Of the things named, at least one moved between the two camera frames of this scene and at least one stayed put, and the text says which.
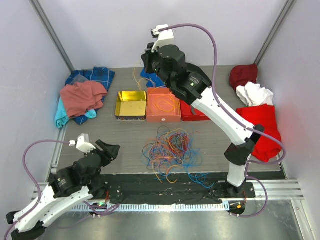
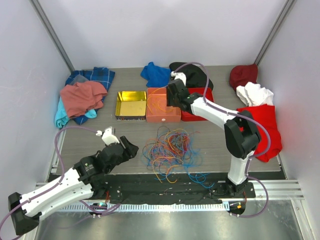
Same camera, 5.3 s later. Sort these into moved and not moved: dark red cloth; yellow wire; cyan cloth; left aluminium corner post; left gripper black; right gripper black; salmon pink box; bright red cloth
Moved: left gripper black; yellow wire; right gripper black
Not moved: left aluminium corner post; dark red cloth; bright red cloth; salmon pink box; cyan cloth
